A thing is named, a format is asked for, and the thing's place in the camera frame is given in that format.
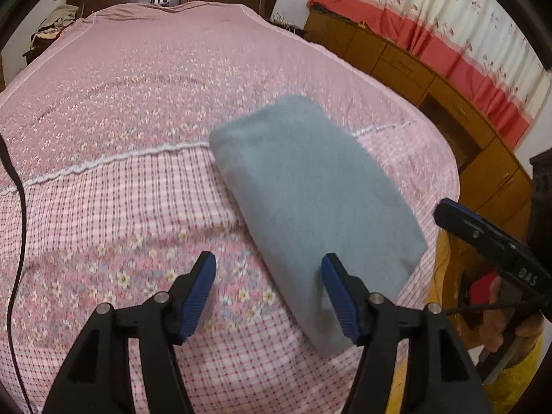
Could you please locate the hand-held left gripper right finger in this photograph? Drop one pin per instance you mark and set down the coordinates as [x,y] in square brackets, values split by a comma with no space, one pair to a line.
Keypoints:
[340,297]

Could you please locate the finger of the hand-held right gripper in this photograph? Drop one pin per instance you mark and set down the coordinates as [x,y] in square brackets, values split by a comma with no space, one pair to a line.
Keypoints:
[468,228]

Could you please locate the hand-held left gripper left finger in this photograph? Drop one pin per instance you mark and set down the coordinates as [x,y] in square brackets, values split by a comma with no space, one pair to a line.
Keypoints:
[200,289]

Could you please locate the grey pants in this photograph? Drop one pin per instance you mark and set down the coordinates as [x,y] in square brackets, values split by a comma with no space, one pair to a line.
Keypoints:
[310,189]

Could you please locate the person's right hand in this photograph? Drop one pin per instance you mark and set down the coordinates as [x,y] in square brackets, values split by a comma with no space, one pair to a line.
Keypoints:
[494,327]

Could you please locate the red cloth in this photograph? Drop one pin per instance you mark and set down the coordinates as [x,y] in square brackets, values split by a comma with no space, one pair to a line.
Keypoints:
[481,288]

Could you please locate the dark wooden furniture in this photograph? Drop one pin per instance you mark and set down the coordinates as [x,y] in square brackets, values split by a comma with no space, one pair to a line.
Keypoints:
[541,198]

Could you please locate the yellow cloth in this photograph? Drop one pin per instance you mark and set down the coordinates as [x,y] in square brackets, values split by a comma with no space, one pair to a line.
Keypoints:
[517,379]

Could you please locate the long wooden cabinet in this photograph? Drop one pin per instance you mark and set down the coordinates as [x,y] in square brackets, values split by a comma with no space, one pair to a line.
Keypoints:
[401,64]

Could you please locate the pink floral bed sheet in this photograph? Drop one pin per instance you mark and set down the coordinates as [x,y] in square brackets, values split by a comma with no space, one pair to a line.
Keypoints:
[129,116]

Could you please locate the cream and red floral curtain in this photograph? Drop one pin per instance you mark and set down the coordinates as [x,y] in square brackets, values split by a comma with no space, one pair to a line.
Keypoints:
[431,4]

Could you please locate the pile of clothes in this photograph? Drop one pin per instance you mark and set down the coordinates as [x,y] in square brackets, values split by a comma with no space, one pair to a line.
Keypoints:
[56,19]

